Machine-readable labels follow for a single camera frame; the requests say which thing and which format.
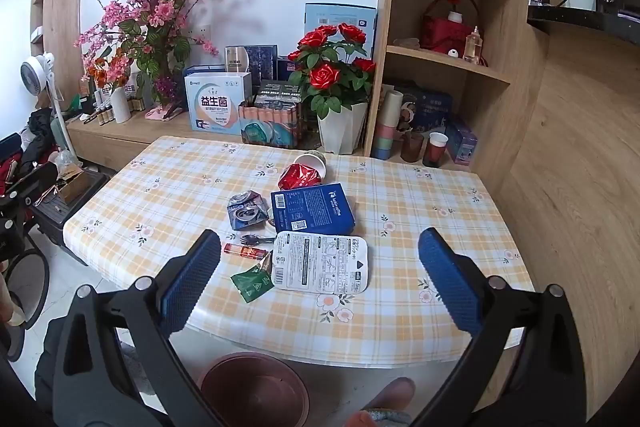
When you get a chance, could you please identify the stack of pastel cups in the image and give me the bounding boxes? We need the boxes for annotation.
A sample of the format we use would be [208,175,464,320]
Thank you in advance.
[371,89,405,160]

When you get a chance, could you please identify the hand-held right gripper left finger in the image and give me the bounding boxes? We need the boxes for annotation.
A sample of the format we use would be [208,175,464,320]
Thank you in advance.
[52,229,223,427]

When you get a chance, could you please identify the black printed packet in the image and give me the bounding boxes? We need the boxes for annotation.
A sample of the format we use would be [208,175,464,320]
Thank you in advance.
[256,80,303,108]

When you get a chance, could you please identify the white paper cup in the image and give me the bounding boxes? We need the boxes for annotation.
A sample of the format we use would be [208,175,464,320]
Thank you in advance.
[293,150,328,182]

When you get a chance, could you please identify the red sauce sachet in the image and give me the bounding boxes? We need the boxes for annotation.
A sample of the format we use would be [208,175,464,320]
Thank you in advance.
[223,243,266,261]

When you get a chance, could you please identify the person's foot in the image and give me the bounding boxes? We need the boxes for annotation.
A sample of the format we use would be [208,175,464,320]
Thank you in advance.
[350,377,416,427]

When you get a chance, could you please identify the purple artificial flowers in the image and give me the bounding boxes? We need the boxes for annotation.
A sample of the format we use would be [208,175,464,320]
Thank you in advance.
[154,76,179,105]

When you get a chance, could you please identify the crushed blue silver can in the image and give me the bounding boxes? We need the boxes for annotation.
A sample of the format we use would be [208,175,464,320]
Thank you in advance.
[226,190,271,228]

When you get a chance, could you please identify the silver and navy gift box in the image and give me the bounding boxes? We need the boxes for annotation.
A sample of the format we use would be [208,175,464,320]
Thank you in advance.
[225,45,277,82]

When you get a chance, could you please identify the white printed tray pack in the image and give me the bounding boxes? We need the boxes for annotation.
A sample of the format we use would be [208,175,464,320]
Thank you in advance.
[271,231,369,294]

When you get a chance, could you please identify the person's left hand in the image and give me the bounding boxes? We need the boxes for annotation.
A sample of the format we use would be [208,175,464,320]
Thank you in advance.
[0,274,26,328]

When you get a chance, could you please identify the orange plaid floral tablecloth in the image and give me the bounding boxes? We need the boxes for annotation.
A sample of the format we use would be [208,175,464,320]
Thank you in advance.
[64,136,537,365]

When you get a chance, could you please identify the pink floral pouch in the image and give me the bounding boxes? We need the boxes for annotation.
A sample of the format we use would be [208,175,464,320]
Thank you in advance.
[147,103,183,122]

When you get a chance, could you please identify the clear perfume bottle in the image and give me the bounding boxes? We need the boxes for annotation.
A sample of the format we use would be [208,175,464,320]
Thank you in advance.
[463,26,483,62]

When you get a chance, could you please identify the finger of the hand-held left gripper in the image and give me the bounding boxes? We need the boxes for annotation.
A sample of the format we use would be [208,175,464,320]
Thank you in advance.
[5,163,57,214]

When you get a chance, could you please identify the navy box pink label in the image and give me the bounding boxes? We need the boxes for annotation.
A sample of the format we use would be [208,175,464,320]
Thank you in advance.
[276,56,303,82]

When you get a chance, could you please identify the red cup white rim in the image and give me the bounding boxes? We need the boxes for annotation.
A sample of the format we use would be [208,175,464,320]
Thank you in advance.
[422,132,448,168]

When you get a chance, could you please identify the pile of dark clothes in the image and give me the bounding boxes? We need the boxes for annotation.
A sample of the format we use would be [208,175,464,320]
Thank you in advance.
[20,107,66,168]

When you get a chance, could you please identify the brown glass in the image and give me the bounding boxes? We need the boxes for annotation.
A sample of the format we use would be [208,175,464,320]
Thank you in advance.
[400,132,423,162]

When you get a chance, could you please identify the blue cardboard box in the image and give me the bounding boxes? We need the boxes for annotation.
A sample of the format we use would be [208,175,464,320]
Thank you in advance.
[270,183,357,234]

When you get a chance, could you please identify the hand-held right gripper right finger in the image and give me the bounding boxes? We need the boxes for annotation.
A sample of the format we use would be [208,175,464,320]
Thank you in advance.
[417,227,593,427]

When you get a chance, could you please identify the low wooden cabinet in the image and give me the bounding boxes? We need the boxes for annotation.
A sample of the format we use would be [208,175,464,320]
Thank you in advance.
[65,107,371,172]

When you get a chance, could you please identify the wooden shelf unit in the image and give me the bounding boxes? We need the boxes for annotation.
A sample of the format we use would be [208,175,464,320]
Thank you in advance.
[362,0,531,172]

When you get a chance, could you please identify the crushed red can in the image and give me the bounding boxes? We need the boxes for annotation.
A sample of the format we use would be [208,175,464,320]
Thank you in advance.
[278,163,322,190]

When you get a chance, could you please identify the small blue box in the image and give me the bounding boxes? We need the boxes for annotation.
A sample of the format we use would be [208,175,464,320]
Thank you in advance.
[445,117,478,165]

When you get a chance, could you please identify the green sachet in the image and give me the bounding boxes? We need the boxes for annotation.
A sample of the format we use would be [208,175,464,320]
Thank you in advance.
[230,268,275,304]

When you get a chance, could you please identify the peach teal wrapped pack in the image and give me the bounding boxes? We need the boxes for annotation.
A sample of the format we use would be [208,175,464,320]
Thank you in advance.
[238,99,304,148]

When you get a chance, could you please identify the dark blue gift box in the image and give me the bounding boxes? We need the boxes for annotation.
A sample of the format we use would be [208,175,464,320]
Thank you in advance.
[395,84,453,132]

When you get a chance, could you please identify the row of small brown bottles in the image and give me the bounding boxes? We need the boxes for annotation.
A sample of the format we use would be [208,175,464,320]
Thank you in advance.
[80,99,118,126]

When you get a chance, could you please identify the white vase orange flowers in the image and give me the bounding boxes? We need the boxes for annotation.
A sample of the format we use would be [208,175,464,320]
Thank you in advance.
[82,54,133,124]

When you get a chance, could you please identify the red rose plant white pot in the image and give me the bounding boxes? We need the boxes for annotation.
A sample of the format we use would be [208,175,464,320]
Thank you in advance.
[287,23,377,155]

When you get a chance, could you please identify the black counter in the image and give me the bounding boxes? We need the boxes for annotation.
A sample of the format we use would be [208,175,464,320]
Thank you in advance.
[527,4,640,48]

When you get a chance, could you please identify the white standing fan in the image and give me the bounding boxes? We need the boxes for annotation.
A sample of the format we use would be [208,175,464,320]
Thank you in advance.
[20,52,76,158]

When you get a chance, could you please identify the maroon trash bin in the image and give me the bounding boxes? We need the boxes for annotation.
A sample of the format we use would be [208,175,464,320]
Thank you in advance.
[200,352,311,427]

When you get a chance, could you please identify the red basket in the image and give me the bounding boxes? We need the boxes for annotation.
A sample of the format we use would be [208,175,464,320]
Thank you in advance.
[419,0,481,55]

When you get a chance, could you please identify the large light blue box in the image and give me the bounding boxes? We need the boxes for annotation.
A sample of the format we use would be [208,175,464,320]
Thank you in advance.
[304,3,377,58]

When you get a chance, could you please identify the white purple product box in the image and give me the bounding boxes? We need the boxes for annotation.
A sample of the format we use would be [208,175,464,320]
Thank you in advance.
[124,76,146,112]

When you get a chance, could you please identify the white pastel printed box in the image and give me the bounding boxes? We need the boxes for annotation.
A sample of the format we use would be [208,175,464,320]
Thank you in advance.
[184,72,253,136]

